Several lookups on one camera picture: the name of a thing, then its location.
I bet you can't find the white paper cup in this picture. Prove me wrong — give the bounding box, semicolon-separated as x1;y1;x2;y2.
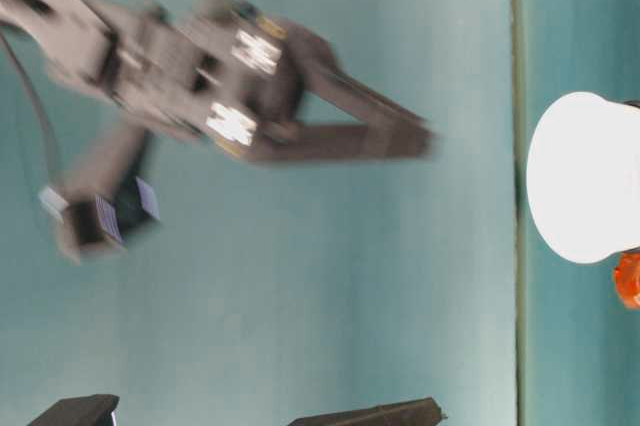
526;91;640;266

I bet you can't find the black cup holder red handle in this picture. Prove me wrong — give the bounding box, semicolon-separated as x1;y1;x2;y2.
613;99;640;309

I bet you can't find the blue-green table cloth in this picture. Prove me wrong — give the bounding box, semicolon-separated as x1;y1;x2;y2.
512;0;640;426

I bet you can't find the thin black camera cable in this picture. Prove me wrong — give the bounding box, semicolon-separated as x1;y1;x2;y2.
0;35;64;182

